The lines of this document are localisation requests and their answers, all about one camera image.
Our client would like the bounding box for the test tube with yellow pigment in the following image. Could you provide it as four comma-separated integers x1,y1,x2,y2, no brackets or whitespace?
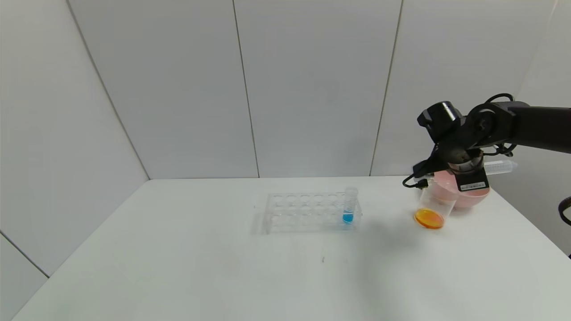
483,160,518,176

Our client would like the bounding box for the clear plastic test tube rack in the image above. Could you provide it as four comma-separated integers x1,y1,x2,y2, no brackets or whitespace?
262,191,362,234

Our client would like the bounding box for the test tube with blue pigment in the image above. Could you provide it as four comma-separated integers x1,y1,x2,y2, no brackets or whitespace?
343,186,360,225

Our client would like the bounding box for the pink plastic bowl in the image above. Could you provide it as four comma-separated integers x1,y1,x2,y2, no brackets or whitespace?
430,169,490,210

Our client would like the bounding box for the black looped camera cable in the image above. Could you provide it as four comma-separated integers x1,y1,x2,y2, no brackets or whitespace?
402,175,430,189

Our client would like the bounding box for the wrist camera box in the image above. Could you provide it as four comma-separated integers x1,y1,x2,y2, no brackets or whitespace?
413,159,440,179

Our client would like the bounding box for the black cable with white tag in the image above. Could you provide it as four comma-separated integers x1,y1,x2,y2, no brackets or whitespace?
482,93,519,156

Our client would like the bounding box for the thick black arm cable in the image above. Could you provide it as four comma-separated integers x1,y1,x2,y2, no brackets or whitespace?
558,196,571,226

